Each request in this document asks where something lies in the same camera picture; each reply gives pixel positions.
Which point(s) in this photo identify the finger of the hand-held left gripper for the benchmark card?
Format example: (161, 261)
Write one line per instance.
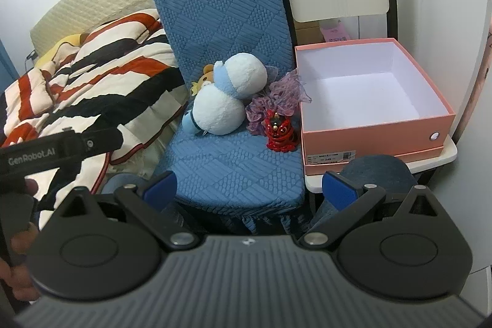
(107, 139)

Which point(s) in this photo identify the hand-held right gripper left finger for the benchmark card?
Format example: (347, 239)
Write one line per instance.
(163, 186)

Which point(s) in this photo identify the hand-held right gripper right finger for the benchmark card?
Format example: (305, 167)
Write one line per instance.
(338, 187)

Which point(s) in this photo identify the pink cardboard box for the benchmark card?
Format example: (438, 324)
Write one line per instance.
(369, 136)

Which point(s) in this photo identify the red lion figurine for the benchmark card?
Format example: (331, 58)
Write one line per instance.
(278, 132)

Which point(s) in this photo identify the white and blue plush toy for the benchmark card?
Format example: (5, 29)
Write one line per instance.
(219, 109)

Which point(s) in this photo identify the purple fluffy toy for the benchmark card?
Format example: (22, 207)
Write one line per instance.
(280, 93)

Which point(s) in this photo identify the person's left hand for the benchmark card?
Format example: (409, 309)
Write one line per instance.
(25, 241)

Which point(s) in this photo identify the red black striped blanket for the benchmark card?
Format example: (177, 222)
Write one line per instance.
(96, 82)

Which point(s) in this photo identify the white stool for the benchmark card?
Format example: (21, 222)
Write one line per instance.
(434, 159)

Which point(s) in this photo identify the yellow pillow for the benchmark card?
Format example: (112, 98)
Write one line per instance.
(65, 43)

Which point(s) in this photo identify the brown teddy bear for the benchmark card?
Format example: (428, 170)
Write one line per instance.
(203, 76)

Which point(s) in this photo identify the small pink card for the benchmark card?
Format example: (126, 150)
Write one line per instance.
(334, 33)

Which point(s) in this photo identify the blue quilted seat cushion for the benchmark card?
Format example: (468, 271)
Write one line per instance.
(215, 24)

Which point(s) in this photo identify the brown cardboard box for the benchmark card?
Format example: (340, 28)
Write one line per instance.
(307, 32)

